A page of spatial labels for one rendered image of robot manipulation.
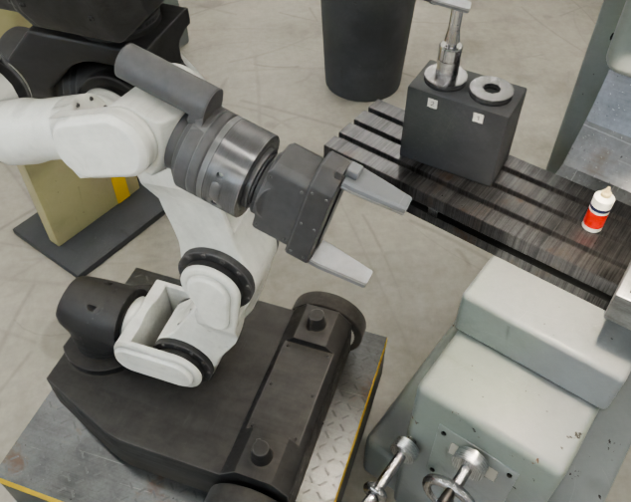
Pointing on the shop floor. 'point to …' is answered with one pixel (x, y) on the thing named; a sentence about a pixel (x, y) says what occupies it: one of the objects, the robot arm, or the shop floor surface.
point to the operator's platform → (117, 483)
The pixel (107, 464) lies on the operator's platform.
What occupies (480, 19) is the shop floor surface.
